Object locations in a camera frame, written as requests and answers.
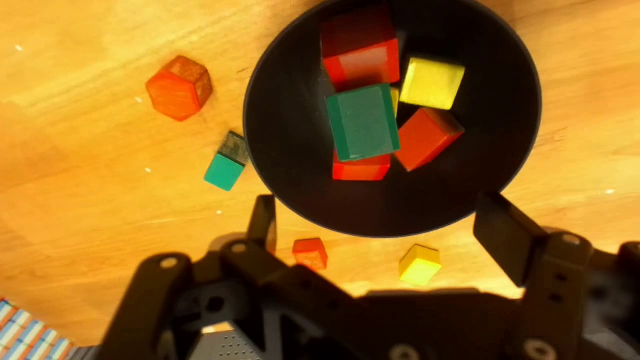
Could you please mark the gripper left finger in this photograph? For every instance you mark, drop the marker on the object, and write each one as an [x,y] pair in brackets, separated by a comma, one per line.
[240,270]

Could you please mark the striped cloth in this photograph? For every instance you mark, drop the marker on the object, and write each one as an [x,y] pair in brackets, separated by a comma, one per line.
[30,335]

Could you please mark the small red block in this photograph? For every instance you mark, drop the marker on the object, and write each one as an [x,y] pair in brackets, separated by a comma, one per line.
[310,252]

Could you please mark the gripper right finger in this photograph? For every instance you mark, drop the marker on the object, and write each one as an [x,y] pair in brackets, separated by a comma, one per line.
[550,280]

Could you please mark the small yellow block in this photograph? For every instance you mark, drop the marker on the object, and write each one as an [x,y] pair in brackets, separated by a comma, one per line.
[419,265]

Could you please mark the black bowl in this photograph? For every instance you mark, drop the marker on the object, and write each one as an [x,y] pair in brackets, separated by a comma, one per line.
[300,150]

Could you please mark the small green block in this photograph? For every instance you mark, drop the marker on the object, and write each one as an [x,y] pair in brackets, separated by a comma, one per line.
[225,167]

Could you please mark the large green block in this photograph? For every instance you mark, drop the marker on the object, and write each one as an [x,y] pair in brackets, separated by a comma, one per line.
[362,122]

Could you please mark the large yellow block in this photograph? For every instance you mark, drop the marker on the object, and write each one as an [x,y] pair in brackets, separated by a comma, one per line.
[432,82]

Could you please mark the orange-red block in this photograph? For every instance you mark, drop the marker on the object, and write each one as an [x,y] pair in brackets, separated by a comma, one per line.
[425,137]

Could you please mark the large red block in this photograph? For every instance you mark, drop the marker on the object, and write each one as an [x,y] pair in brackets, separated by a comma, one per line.
[360,50]

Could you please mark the orange hexagonal block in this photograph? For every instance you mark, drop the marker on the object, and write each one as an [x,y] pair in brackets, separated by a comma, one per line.
[177,90]

